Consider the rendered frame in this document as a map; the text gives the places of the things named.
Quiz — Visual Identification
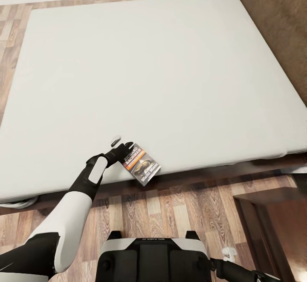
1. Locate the hardback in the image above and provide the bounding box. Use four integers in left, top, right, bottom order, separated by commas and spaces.
118, 144, 161, 186

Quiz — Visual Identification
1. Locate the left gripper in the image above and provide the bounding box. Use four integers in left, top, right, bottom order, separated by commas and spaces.
110, 142, 133, 162

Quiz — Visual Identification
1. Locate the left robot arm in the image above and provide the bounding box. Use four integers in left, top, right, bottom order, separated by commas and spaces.
0, 135, 133, 282

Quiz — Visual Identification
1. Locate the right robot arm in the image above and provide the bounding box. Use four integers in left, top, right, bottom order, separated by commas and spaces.
198, 247, 282, 282

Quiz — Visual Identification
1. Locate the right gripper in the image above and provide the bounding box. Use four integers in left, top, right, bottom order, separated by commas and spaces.
198, 257, 243, 282

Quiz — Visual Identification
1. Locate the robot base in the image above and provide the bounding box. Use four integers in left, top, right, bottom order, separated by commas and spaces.
95, 231, 212, 282

